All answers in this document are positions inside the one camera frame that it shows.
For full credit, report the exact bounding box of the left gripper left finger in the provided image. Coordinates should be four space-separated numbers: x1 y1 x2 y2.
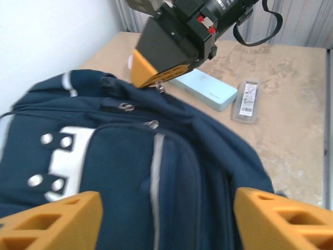
0 191 103 250

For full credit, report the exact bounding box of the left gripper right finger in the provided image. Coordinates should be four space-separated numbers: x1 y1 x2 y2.
234 187 333 250

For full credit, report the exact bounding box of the clear plastic supply pack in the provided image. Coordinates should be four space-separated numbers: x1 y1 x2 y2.
230 79 262 125

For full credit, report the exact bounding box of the navy blue backpack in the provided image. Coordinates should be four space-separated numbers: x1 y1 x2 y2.
0 68 286 250

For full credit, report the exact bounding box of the right gripper thin black cable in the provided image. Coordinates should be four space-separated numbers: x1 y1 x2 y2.
232 0 284 47

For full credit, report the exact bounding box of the light blue pencil case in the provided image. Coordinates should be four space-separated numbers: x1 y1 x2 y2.
169 68 239 113

